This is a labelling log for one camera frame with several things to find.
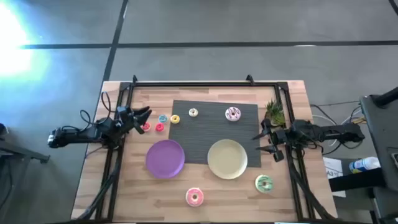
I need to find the large green donut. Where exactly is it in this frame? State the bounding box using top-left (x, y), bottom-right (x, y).
top-left (254, 174), bottom-right (274, 194)

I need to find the dark grey office chair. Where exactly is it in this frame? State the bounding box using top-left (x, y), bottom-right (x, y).
top-left (359, 86), bottom-right (398, 194)

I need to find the small green potted plant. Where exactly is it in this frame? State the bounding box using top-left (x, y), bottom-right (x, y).
top-left (264, 99), bottom-right (286, 127)

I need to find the white paper sheet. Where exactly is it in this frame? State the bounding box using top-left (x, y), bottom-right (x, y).
top-left (322, 156), bottom-right (346, 198)

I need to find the white spray bottle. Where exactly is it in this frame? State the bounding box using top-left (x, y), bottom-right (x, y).
top-left (349, 156), bottom-right (381, 174)

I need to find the purple plate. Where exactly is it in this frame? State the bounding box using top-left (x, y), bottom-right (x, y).
top-left (145, 139), bottom-right (186, 180)

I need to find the large pink white-striped donut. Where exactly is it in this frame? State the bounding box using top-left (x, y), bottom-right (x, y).
top-left (224, 106), bottom-right (242, 122)

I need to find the white floor cable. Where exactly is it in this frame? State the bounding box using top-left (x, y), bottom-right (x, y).
top-left (312, 114), bottom-right (338, 147)

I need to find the pale yellow plate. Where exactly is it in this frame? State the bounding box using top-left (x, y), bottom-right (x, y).
top-left (206, 139), bottom-right (249, 180)

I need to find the dark grey woven placemat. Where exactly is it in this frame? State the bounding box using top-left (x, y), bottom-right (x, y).
top-left (168, 100), bottom-right (262, 168)

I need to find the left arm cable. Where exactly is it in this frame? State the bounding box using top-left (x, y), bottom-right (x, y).
top-left (79, 91), bottom-right (113, 126)

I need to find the black metal table frame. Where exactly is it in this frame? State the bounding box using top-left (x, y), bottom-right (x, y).
top-left (79, 74), bottom-right (338, 222)

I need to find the black stand leg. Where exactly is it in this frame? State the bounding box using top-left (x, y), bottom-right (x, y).
top-left (0, 123), bottom-right (50, 165)

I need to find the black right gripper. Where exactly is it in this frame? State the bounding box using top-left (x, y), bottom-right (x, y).
top-left (251, 119), bottom-right (292, 162)

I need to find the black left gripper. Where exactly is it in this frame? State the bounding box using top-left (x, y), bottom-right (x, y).
top-left (115, 105), bottom-right (153, 134)

